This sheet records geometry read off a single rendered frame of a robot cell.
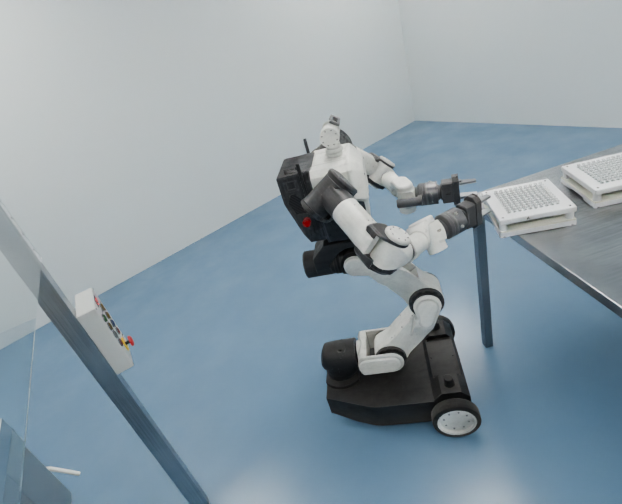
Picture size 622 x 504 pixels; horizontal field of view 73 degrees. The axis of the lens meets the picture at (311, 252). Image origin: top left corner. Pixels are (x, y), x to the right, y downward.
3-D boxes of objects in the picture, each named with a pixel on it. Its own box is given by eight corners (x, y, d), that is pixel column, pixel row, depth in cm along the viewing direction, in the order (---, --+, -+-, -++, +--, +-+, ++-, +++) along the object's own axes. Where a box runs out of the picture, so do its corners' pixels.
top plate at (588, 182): (627, 155, 163) (628, 150, 162) (672, 178, 142) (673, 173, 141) (560, 170, 167) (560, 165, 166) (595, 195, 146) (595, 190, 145)
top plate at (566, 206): (547, 182, 161) (547, 178, 160) (577, 211, 141) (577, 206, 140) (481, 196, 166) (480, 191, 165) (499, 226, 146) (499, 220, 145)
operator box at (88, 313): (127, 341, 159) (92, 286, 146) (134, 365, 145) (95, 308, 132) (111, 349, 157) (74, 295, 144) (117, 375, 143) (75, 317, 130)
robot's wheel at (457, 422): (431, 437, 183) (434, 407, 172) (429, 427, 187) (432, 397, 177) (479, 438, 180) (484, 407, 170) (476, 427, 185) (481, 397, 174)
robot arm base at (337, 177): (323, 229, 131) (296, 204, 131) (328, 223, 144) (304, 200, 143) (356, 193, 127) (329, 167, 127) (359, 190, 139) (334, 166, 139)
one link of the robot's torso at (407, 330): (370, 371, 191) (417, 293, 166) (368, 339, 208) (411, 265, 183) (402, 380, 193) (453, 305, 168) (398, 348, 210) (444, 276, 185)
